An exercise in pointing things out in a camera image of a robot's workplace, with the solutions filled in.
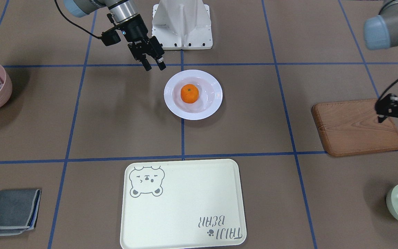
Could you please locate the wooden cutting board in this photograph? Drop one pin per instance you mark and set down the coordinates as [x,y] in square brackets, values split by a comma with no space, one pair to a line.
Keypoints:
[349,128]

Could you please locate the white plate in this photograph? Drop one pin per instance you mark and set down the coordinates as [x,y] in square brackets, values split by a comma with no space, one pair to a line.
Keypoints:
[210,98]

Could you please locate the folded grey cloth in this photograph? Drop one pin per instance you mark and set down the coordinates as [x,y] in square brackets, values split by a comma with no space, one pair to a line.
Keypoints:
[19,210]

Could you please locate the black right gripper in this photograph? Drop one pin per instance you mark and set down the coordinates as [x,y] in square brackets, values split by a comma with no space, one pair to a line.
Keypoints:
[137,30]

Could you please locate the cream bear tray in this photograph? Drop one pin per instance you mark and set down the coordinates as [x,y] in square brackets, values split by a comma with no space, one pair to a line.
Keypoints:
[182,204]

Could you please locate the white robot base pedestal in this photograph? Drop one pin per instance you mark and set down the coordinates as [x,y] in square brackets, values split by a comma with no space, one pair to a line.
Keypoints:
[182,24]

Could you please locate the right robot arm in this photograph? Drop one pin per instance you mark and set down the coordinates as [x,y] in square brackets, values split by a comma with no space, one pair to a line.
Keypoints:
[126,19]

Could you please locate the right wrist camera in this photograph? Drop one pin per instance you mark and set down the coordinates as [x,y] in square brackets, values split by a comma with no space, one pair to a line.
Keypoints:
[110,37]

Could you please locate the orange fruit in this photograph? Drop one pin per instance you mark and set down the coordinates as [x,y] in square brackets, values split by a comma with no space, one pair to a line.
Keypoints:
[189,93]

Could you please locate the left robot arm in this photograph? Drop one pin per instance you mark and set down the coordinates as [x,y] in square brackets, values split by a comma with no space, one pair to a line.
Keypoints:
[381,32]

